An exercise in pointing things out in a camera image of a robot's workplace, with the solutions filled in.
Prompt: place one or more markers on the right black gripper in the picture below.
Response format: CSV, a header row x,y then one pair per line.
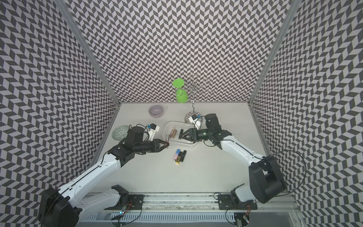
x,y
194,135

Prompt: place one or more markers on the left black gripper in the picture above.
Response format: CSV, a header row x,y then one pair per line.
x,y
156,144

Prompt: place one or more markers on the white plastic storage box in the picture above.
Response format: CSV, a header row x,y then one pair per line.
x,y
178,126

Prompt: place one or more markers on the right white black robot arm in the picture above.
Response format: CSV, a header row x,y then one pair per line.
x,y
265,177

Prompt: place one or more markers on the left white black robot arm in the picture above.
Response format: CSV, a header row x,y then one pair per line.
x,y
67,206

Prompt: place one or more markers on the blue pink gradient lipstick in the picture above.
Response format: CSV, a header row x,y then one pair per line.
x,y
176,154

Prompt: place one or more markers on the black round lipstick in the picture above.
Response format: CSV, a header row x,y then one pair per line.
x,y
183,155

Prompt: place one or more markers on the black gold square lipstick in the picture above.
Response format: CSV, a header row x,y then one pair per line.
x,y
177,160

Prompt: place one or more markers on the grey purple bowl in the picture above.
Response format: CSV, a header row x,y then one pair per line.
x,y
156,111

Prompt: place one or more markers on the green plastic cup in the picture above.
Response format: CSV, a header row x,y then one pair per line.
x,y
181,94

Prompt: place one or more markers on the green patterned small bowl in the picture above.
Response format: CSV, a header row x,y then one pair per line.
x,y
120,132

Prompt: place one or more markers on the chrome metal stand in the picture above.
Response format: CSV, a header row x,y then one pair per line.
x,y
196,86

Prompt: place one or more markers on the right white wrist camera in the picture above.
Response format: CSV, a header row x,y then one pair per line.
x,y
196,120

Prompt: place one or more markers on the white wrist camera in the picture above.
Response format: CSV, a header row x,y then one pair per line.
x,y
152,129
196,120

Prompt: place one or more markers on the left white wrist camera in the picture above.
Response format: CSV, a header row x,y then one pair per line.
x,y
152,129

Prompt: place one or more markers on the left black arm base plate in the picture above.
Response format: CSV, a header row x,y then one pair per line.
x,y
135,200

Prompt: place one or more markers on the aluminium front rail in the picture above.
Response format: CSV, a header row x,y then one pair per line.
x,y
163,202

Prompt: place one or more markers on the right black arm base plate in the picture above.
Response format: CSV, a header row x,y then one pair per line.
x,y
228,202

